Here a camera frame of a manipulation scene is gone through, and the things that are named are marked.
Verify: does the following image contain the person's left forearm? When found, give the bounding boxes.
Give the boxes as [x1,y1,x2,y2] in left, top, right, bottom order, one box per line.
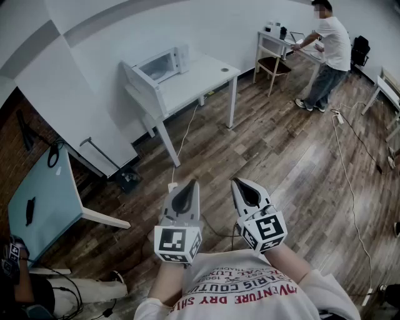
[149,261,186,303]

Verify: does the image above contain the white side table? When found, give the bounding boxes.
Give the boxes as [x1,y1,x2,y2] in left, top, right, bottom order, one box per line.
[361,66,400,143]

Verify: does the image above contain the person's white printed t-shirt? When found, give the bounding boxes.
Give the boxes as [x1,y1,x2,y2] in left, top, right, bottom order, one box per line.
[134,249,361,320]

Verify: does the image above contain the thin white power cable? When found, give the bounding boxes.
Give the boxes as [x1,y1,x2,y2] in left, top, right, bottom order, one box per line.
[170,104,199,188]

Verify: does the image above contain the person's right forearm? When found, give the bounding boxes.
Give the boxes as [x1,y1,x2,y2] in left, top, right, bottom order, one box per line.
[264,242,311,284]

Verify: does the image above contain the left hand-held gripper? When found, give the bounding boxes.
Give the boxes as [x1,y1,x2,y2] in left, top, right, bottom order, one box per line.
[154,179,204,267]

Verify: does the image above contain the black floor cable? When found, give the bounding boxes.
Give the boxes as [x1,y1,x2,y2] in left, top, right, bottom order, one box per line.
[339,111,384,173]

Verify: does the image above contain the black cable loop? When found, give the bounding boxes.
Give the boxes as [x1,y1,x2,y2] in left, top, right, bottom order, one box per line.
[46,142,61,169]

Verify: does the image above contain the long white floor cable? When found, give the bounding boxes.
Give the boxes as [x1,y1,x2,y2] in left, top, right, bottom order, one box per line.
[332,117,374,307]

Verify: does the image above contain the black floor box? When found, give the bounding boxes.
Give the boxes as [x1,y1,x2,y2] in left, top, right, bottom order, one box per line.
[119,170,142,194]

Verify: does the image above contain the black strap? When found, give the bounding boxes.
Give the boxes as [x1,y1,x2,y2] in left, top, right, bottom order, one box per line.
[25,196,36,226]

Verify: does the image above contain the wooden chair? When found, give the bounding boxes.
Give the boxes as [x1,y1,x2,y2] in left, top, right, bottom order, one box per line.
[252,45,293,98]

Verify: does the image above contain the light blue table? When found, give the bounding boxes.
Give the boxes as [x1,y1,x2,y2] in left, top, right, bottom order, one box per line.
[7,146,131,270]

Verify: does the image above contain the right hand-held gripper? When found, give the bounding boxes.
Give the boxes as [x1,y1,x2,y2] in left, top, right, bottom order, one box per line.
[231,177,288,256]

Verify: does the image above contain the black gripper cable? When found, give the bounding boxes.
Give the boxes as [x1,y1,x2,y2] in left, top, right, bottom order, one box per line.
[199,215,242,249]

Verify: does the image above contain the white desk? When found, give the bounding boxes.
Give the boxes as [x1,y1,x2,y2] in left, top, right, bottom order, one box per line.
[257,29,326,79]

